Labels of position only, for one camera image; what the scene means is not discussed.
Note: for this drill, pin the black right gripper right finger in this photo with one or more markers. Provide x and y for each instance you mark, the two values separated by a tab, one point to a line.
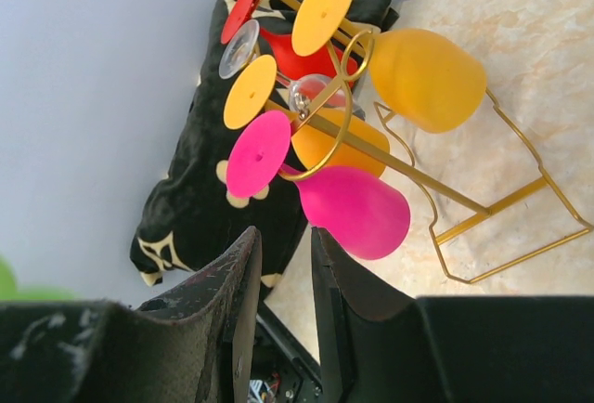
377	344

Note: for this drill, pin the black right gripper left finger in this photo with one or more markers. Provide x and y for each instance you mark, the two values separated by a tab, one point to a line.
193	343

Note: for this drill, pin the pink plastic wine glass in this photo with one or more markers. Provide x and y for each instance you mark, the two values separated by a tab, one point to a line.
367	217

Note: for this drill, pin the green plastic wine glass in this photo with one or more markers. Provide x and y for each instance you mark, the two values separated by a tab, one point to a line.
12	290

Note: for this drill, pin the orange plastic wine glass back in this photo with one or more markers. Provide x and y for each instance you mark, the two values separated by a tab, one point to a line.
254	91

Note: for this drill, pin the orange plastic wine glass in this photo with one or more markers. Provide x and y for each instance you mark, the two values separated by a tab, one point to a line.
254	91
418	74

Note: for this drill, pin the clear wine glass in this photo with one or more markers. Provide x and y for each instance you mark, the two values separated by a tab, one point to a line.
299	92

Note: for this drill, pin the orange plastic wine glass front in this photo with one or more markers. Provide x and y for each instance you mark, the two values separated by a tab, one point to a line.
418	74

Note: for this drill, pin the red plastic wine glass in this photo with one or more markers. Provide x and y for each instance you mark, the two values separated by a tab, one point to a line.
241	33

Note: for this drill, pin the black floral blanket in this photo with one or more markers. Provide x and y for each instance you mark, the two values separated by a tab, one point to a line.
189	218

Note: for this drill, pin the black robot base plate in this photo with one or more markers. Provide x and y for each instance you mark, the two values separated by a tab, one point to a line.
282	369

